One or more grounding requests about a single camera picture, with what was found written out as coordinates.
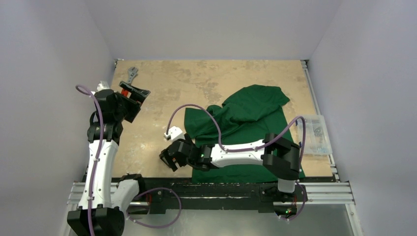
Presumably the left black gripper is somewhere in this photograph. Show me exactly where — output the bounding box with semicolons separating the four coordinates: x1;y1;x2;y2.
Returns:
114;82;149;122

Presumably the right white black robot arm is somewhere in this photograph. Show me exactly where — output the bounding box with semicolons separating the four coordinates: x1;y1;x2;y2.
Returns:
159;133;303;200

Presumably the aluminium rail frame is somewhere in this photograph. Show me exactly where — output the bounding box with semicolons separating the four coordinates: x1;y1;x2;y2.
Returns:
66;59;356;206

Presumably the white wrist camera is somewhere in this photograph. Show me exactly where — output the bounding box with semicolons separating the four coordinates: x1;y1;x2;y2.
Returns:
96;81;110;92
164;126;185;142

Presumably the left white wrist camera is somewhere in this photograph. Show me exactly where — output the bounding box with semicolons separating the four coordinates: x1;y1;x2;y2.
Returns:
96;81;110;92

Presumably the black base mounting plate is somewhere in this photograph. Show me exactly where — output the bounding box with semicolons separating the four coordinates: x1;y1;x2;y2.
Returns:
131;177;308;217

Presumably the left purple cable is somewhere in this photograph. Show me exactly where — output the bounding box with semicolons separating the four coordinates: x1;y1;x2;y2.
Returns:
75;85;182;236

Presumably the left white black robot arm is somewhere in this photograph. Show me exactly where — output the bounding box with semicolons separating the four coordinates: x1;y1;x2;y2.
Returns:
67;82;150;236

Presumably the green t-shirt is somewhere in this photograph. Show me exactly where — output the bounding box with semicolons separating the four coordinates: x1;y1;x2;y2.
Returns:
184;85;290;183

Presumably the clear plastic parts box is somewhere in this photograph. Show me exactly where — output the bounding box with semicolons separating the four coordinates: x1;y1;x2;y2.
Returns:
295;115;332;155

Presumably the red handled adjustable wrench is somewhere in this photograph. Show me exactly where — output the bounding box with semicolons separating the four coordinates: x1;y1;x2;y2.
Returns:
127;66;138;85

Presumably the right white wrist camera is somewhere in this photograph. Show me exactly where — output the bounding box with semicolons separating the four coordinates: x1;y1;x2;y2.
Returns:
164;126;185;142

